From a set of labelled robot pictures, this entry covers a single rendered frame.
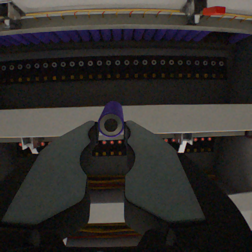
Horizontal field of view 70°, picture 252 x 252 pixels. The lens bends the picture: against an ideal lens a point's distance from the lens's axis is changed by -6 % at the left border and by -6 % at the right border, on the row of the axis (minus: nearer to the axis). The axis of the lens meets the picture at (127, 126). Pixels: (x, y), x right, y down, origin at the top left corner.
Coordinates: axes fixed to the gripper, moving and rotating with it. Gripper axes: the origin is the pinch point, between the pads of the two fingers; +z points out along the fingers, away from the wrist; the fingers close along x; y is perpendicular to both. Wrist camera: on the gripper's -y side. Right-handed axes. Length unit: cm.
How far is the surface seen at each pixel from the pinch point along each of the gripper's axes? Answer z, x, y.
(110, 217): 13.1, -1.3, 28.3
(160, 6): 20.5, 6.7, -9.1
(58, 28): 21.4, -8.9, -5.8
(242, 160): 21.8, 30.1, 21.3
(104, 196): 21.5, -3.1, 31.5
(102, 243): 20, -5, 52
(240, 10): 20.0, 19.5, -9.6
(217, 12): 10.8, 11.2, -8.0
